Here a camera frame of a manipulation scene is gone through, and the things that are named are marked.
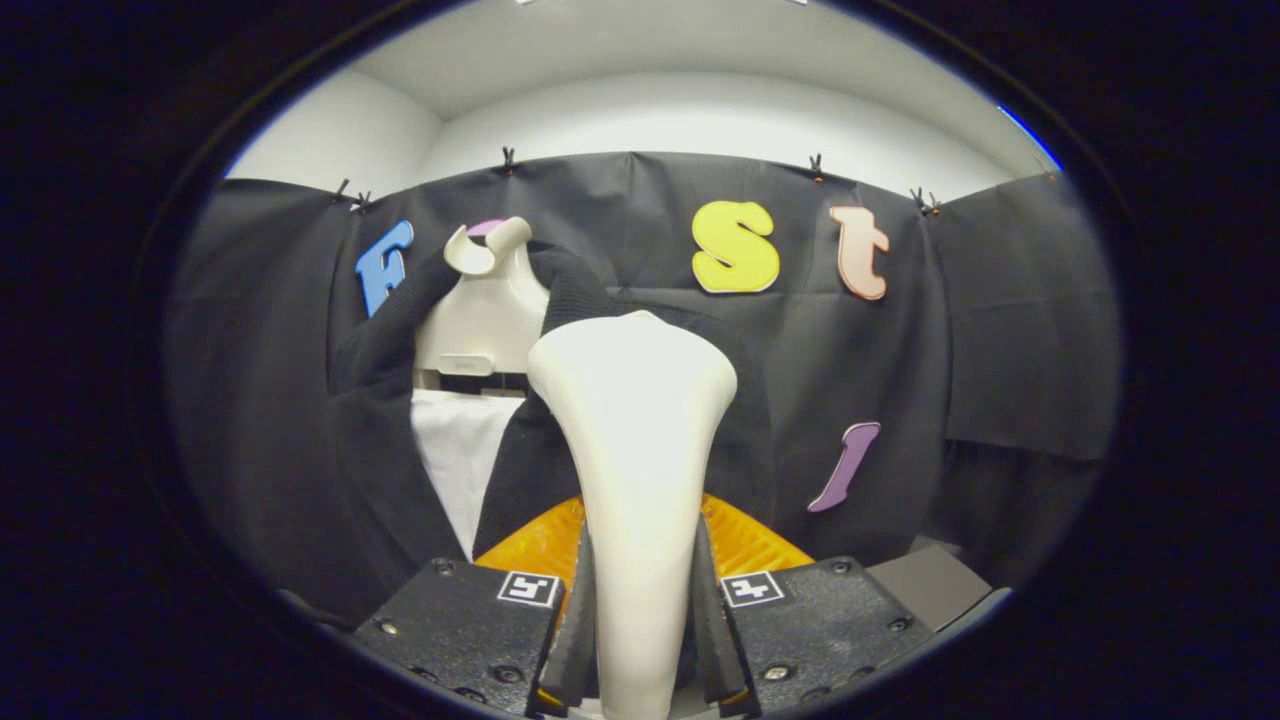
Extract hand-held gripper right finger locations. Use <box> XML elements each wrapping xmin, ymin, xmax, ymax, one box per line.
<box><xmin>690</xmin><ymin>493</ymin><xmax>936</xmax><ymax>719</ymax></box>

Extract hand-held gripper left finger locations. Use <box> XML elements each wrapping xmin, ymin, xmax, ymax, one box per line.
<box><xmin>352</xmin><ymin>495</ymin><xmax>599</xmax><ymax>719</ymax></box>

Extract white garment steamer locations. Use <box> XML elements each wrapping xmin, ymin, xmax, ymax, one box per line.
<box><xmin>527</xmin><ymin>310</ymin><xmax>739</xmax><ymax>720</ymax></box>

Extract black jacket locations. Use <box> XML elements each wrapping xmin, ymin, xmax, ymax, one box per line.
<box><xmin>328</xmin><ymin>240</ymin><xmax>776</xmax><ymax>561</ymax></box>

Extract grey cabinet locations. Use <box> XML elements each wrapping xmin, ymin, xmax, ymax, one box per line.
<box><xmin>865</xmin><ymin>545</ymin><xmax>996</xmax><ymax>631</ymax></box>

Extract black backdrop cloth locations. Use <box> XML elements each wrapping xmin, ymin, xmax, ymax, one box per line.
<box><xmin>165</xmin><ymin>150</ymin><xmax>1121</xmax><ymax>626</ymax></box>

